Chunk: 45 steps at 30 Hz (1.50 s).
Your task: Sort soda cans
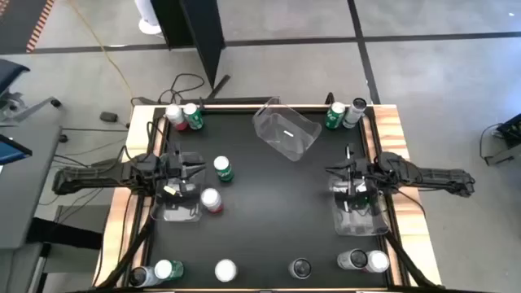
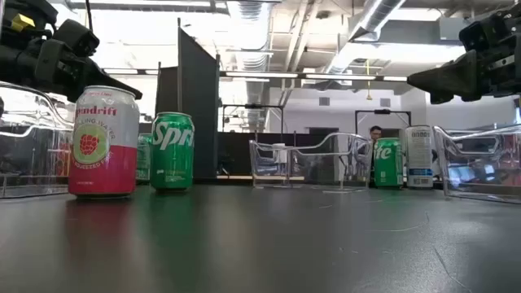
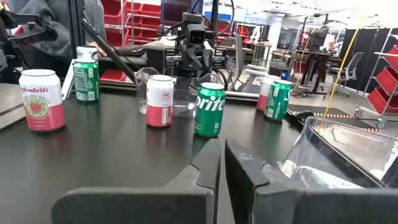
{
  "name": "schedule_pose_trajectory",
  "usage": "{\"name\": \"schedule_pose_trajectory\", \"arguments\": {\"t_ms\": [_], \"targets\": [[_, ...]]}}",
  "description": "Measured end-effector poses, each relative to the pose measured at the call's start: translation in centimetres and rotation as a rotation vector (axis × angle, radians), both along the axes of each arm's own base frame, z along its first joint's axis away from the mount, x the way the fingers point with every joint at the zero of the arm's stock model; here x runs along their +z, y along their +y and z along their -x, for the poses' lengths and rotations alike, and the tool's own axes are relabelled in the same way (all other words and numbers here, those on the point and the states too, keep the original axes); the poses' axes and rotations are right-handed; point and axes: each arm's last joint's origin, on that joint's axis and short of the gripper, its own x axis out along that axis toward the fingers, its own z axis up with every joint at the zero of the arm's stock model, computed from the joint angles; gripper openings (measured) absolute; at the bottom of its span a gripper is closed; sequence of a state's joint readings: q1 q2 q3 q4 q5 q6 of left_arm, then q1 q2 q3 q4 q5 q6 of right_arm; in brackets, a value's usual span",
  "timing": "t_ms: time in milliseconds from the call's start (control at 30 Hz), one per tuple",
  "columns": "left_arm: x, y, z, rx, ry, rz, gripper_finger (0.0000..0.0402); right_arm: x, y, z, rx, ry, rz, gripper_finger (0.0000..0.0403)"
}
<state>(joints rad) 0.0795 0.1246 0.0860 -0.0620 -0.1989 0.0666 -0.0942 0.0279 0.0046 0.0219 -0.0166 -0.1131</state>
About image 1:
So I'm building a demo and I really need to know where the black can bottom left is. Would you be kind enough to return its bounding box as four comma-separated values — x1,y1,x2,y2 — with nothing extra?
129,265,160,289

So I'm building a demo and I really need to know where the yellow cable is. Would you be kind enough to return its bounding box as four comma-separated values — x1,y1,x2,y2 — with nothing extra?
67,0,135,101

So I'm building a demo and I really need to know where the black desk base plate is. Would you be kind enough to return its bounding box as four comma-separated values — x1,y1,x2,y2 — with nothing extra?
26,216,103,251

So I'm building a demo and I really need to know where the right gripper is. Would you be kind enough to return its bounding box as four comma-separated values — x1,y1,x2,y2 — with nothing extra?
324,142,382,213

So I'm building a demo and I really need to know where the black looped floor cable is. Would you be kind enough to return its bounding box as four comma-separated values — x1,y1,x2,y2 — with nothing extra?
129,72,206,107

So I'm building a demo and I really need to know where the black equipment stand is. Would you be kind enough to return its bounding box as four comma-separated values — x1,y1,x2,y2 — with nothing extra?
479,112,521,167

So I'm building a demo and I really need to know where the wooden table border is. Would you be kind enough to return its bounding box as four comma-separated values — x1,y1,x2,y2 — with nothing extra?
94,103,444,288

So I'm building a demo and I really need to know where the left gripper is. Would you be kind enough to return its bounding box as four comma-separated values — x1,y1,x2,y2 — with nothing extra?
155,148,207,211

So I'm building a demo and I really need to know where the black frame strut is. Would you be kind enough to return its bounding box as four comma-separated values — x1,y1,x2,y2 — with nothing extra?
380,230,435,289
96,219,156,289

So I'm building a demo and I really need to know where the green Sprite can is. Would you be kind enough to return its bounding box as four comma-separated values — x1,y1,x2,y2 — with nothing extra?
213,155,235,183
182,103,204,131
325,101,347,131
154,259,185,282

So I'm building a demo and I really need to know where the monitor with blue screen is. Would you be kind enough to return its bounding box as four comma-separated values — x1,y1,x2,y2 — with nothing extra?
0,133,33,166

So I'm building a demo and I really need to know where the black mat with striped edge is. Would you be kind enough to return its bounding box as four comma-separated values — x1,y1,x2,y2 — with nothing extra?
0,0,56,55

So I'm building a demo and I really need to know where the red white Spindrift can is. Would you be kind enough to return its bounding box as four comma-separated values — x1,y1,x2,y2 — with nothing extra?
164,103,189,132
214,258,239,283
363,249,391,274
199,187,225,215

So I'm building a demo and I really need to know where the clear plastic bin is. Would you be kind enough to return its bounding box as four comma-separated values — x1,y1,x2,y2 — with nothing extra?
328,160,391,238
251,96,322,163
149,152,207,224

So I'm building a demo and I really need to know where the grey desk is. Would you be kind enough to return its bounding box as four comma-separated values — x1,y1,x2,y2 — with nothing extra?
0,123,63,250

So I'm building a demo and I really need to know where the office chair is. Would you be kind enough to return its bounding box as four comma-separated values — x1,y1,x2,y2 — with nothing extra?
0,58,63,125

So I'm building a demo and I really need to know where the black partition panel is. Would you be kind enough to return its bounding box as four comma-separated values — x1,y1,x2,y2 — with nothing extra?
149,0,231,101

